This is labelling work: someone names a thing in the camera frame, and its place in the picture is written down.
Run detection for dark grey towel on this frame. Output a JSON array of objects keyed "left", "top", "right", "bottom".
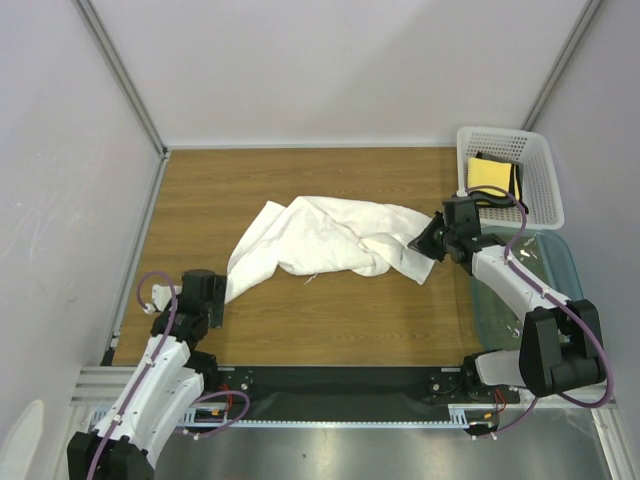
[{"left": 467, "top": 152, "right": 529, "bottom": 214}]

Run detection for white towel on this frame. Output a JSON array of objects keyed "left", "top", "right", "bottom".
[{"left": 225, "top": 196, "right": 435, "bottom": 303}]

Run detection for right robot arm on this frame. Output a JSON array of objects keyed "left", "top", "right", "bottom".
[{"left": 409, "top": 196, "right": 614, "bottom": 409}]

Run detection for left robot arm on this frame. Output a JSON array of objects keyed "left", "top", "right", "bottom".
[{"left": 66, "top": 269, "right": 227, "bottom": 479}]

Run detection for white perforated plastic basket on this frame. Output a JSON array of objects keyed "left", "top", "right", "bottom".
[{"left": 456, "top": 126, "right": 565, "bottom": 230}]

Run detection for clear teal plastic bin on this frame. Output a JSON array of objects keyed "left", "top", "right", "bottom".
[{"left": 471, "top": 230, "right": 584, "bottom": 350}]

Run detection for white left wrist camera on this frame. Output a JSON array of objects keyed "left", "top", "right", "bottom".
[{"left": 136, "top": 284, "right": 182, "bottom": 315}]

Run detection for grey slotted cable duct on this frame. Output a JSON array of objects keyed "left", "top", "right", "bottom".
[{"left": 176, "top": 403, "right": 497, "bottom": 430}]

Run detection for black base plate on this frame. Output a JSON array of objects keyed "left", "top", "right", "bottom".
[{"left": 204, "top": 366, "right": 520, "bottom": 426}]

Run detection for aluminium frame rail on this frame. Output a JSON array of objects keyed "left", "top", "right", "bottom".
[{"left": 72, "top": 366, "right": 606, "bottom": 405}]

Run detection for right aluminium corner post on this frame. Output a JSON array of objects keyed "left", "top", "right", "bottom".
[{"left": 520, "top": 0, "right": 608, "bottom": 131}]

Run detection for aluminium corner post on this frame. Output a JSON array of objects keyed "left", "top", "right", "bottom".
[
  {"left": 520, "top": 0, "right": 608, "bottom": 131},
  {"left": 71, "top": 0, "right": 168, "bottom": 159}
]

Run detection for left aluminium corner post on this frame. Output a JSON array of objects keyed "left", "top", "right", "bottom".
[{"left": 71, "top": 0, "right": 168, "bottom": 159}]

